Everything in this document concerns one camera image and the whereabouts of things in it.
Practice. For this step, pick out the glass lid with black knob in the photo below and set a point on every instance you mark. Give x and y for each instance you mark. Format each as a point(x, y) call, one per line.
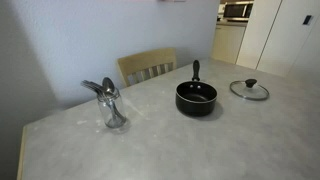
point(249, 89)

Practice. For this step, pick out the silver spoon in jar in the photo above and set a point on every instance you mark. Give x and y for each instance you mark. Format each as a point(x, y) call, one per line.
point(108, 86)

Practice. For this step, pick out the clear glass jar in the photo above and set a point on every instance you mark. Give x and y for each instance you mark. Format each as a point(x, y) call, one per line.
point(110, 120)

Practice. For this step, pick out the beige kitchen cabinet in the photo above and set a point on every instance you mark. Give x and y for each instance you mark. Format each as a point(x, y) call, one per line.
point(227, 42)

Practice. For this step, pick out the microwave oven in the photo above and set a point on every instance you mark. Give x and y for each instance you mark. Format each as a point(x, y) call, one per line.
point(239, 11)

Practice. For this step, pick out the black saucepan with handle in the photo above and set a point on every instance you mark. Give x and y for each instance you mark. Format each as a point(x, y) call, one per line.
point(194, 97)

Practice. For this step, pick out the silver cutlery handles in jar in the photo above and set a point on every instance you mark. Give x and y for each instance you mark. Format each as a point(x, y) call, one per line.
point(91, 85)

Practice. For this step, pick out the black door handle plate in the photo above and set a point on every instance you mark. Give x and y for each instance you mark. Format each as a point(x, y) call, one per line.
point(307, 20)

